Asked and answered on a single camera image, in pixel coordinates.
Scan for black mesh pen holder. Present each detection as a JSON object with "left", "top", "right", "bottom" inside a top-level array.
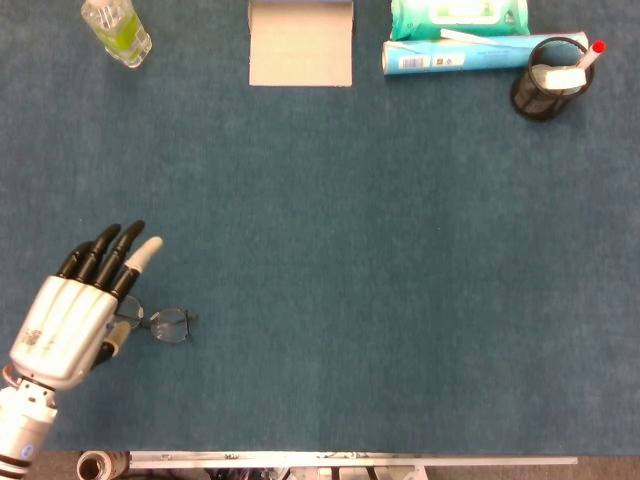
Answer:
[{"left": 509, "top": 36, "right": 596, "bottom": 121}]

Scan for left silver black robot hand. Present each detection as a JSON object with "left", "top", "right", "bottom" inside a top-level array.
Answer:
[{"left": 8, "top": 219, "right": 165, "bottom": 392}]

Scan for light blue cylindrical package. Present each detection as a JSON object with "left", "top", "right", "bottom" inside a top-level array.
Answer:
[{"left": 382, "top": 32, "right": 590, "bottom": 78}]

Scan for wire-frame eyeglasses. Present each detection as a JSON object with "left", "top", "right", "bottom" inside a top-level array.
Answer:
[{"left": 113, "top": 294, "right": 200, "bottom": 346}]

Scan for blue felt table cover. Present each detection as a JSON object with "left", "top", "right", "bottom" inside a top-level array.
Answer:
[{"left": 0, "top": 0, "right": 640, "bottom": 457}]

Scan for clear bottle with green label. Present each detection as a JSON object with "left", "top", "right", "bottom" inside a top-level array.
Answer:
[{"left": 80, "top": 0, "right": 153, "bottom": 70}]

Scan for green wet wipes pack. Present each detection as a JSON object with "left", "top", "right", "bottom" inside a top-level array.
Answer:
[{"left": 389, "top": 0, "right": 531, "bottom": 42}]

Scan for white marker with red cap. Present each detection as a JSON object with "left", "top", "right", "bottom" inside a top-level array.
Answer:
[{"left": 577, "top": 39, "right": 608, "bottom": 71}]

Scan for brown cardboard tape roll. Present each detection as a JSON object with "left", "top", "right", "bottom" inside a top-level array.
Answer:
[{"left": 76, "top": 449, "right": 132, "bottom": 480}]

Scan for open grey cardboard box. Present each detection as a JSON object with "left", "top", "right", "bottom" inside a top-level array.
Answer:
[{"left": 248, "top": 0, "right": 355, "bottom": 88}]

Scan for long silver metal rod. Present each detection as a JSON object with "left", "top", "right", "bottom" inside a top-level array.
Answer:
[{"left": 127, "top": 450, "right": 579, "bottom": 471}]

